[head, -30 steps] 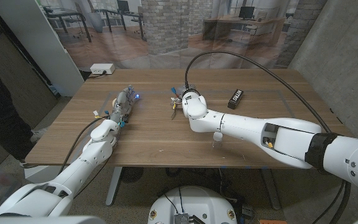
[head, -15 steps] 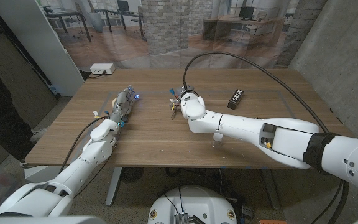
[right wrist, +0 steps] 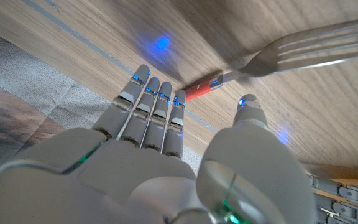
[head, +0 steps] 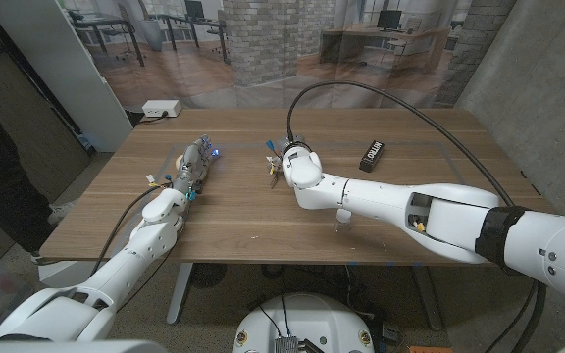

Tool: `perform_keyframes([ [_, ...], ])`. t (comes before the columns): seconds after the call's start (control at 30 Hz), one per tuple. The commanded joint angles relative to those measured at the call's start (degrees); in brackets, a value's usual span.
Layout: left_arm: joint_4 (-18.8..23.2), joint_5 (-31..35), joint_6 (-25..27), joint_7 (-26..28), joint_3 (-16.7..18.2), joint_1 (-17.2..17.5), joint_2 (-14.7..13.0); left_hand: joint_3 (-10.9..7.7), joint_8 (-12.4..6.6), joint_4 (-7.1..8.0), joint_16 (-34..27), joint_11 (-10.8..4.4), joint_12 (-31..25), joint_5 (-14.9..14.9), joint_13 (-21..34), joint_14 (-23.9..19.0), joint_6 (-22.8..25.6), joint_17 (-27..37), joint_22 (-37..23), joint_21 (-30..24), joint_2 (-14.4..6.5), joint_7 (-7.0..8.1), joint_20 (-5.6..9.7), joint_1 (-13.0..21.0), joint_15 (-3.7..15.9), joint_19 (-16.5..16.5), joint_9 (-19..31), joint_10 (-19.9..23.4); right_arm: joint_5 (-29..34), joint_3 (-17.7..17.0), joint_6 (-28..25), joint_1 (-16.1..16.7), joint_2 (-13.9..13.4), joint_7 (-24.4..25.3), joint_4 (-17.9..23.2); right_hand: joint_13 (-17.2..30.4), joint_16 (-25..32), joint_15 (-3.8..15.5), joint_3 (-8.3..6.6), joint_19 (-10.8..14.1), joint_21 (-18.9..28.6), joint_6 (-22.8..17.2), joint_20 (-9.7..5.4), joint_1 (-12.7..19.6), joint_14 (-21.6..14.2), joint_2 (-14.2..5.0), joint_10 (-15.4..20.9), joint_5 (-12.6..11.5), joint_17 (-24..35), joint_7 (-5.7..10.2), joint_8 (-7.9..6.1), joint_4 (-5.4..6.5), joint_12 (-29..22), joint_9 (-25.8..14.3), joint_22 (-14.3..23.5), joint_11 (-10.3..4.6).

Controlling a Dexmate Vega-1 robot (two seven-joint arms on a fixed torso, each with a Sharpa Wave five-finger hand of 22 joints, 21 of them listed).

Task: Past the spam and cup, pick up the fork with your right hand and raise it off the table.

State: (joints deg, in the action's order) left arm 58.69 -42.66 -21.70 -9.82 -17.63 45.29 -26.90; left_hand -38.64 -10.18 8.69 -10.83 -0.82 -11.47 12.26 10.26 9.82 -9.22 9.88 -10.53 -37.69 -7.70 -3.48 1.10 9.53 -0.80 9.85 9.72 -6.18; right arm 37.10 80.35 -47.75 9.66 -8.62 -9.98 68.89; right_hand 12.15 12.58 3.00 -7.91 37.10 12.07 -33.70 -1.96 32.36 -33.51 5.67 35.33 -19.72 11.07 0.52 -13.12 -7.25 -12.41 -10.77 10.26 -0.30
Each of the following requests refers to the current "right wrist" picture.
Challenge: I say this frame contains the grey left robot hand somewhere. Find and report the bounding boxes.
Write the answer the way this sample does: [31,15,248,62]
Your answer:
[308,174,358,224]

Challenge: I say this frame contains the fork with red handle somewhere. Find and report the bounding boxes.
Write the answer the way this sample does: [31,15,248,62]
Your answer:
[175,16,358,102]

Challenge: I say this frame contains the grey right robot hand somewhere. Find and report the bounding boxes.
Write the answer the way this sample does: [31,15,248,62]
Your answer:
[0,64,318,224]

